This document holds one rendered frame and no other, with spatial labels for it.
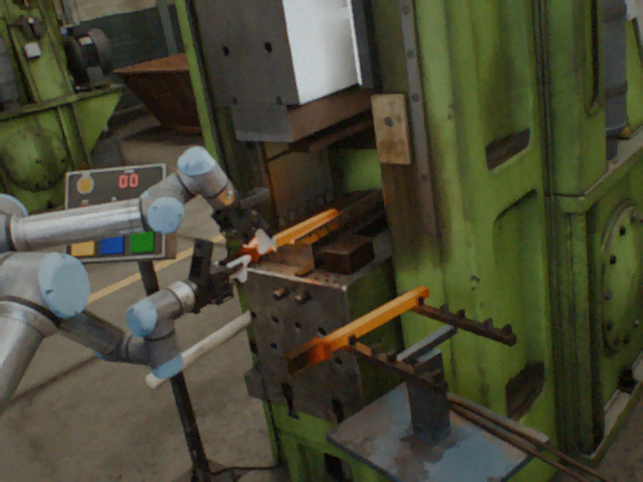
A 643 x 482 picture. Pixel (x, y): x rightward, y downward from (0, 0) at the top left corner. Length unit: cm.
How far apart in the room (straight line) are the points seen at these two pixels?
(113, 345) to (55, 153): 509
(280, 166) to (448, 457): 102
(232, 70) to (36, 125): 491
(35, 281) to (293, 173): 107
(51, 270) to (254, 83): 77
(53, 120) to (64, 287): 543
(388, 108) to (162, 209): 60
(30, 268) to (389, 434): 84
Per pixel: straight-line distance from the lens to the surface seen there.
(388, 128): 179
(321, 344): 151
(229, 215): 177
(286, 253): 199
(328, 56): 187
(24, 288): 139
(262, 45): 183
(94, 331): 168
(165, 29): 1148
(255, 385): 254
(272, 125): 187
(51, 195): 683
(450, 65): 170
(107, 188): 228
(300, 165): 226
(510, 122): 206
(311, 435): 222
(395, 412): 175
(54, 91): 681
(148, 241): 217
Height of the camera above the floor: 167
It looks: 21 degrees down
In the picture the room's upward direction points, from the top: 10 degrees counter-clockwise
